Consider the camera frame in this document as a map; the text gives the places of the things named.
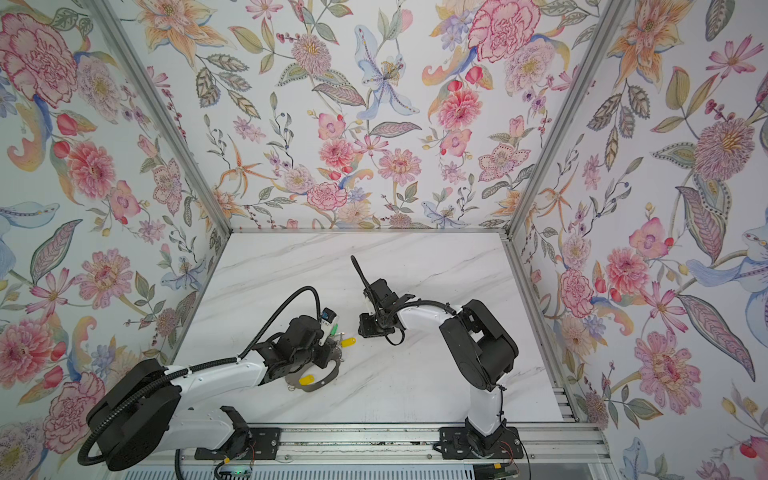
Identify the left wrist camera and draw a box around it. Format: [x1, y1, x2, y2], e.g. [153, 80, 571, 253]
[320, 307, 337, 328]

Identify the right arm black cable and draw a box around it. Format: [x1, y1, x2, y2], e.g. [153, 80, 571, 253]
[350, 255, 374, 301]

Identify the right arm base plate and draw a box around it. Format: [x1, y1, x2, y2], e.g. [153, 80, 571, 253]
[432, 424, 525, 460]

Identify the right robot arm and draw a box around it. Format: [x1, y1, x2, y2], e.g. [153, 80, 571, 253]
[358, 279, 519, 455]

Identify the aluminium mounting rail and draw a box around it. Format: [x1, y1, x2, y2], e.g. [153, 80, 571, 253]
[95, 422, 619, 469]

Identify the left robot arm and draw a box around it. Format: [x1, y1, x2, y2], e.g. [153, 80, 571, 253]
[77, 308, 336, 471]

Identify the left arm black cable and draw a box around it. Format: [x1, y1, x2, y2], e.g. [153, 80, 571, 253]
[238, 285, 323, 361]

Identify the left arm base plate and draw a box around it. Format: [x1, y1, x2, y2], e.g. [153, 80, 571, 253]
[194, 427, 282, 461]

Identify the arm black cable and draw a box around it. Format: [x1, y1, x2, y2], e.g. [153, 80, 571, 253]
[238, 285, 323, 361]
[350, 255, 374, 301]

